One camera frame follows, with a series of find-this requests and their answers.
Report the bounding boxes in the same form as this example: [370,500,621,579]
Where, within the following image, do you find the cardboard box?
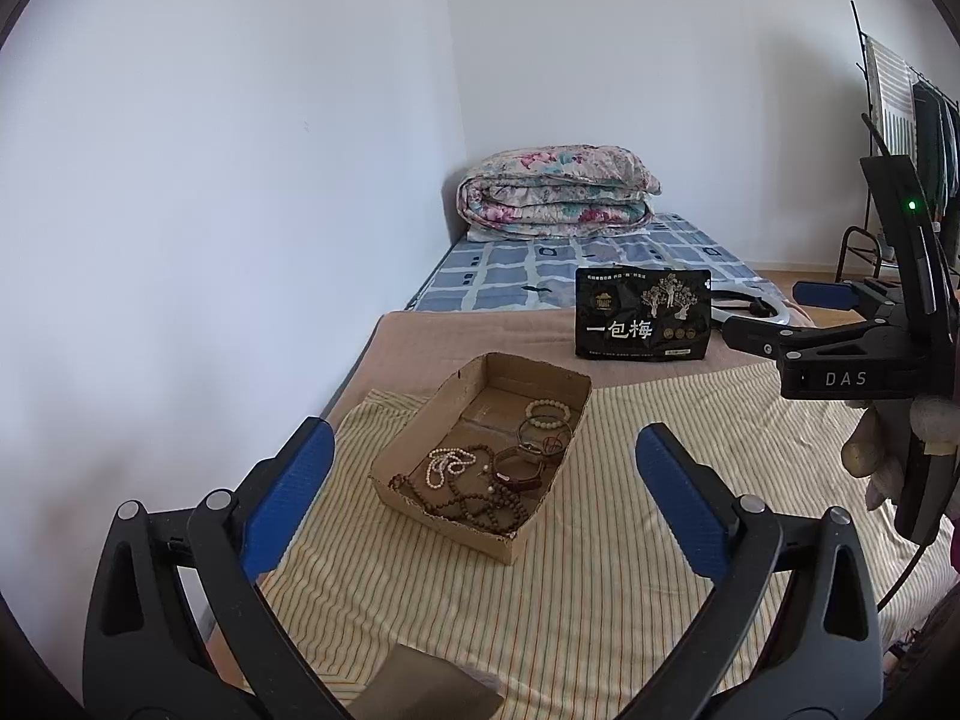
[367,351,593,565]

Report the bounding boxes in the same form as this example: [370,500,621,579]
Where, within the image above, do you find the person's right hand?
[840,390,960,518]

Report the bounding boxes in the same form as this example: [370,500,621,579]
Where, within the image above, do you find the brown blanket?
[319,304,826,425]

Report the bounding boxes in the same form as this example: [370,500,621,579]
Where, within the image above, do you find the striped cream cloth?
[225,367,960,720]

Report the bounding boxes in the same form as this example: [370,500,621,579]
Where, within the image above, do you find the black snack bag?
[574,265,713,362]

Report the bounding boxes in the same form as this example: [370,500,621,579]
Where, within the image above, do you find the blue checkered bed sheet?
[405,211,766,314]

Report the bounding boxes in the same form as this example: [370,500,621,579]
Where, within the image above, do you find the white ring light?
[709,285,788,327]

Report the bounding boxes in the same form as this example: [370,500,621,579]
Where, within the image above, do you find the black bangle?
[517,418,575,458]

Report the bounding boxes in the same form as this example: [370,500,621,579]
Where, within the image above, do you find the black metal clothes rack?
[836,0,960,293]

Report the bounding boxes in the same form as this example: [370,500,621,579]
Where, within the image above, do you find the striped hanging towel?
[866,37,920,158]

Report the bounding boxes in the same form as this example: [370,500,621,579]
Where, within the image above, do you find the black cable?
[877,536,935,616]

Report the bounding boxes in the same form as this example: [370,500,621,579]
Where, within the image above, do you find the folded floral quilt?
[457,148,665,235]

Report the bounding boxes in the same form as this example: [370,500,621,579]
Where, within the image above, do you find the brown cardboard piece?
[352,645,505,720]

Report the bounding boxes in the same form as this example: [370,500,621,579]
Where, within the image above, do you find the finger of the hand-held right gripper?
[721,311,912,362]
[793,279,912,314]

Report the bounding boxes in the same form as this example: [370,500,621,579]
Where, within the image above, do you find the dark hanging clothes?
[911,82,960,218]

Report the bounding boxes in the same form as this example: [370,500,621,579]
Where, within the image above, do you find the brown strap watch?
[487,441,552,492]

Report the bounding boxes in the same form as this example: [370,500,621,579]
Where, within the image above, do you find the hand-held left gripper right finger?
[622,422,886,720]

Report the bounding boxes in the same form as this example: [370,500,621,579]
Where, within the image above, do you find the white pearl necklace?
[424,446,477,487]

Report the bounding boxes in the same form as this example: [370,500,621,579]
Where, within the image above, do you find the cream bead bracelet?
[523,399,575,427]

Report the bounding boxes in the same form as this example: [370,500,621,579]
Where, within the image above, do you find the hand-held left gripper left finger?
[82,416,353,720]

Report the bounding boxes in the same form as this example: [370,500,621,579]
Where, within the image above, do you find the brown wooden bead necklace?
[388,446,530,533]

